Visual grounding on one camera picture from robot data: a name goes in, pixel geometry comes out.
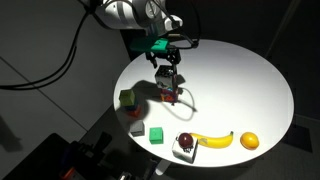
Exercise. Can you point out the grey toy block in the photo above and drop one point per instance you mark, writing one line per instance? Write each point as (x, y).
(137, 128)

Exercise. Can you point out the magenta multicoloured soft block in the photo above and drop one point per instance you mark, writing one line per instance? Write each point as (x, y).
(169, 95)

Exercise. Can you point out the yellow toy banana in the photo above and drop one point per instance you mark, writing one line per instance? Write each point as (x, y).
(213, 142)

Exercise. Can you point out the dark red toy plum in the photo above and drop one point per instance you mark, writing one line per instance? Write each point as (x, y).
(185, 140)

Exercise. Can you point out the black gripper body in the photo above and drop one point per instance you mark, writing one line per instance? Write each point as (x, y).
(165, 57)

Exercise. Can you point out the lime green toy block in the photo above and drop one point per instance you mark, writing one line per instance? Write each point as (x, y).
(127, 97)

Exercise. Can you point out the white table leg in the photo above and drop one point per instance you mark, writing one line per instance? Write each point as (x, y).
(161, 167)

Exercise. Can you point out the white checkered soft block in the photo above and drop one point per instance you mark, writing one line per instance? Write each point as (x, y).
(184, 155)

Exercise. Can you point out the toy orange fruit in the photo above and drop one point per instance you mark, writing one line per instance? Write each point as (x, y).
(249, 140)

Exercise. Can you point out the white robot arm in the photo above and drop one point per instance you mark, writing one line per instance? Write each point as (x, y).
(123, 15)

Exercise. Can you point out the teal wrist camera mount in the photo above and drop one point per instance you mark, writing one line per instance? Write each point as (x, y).
(150, 45)

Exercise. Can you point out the black white patterned soft block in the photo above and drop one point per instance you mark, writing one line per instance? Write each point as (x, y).
(165, 77)

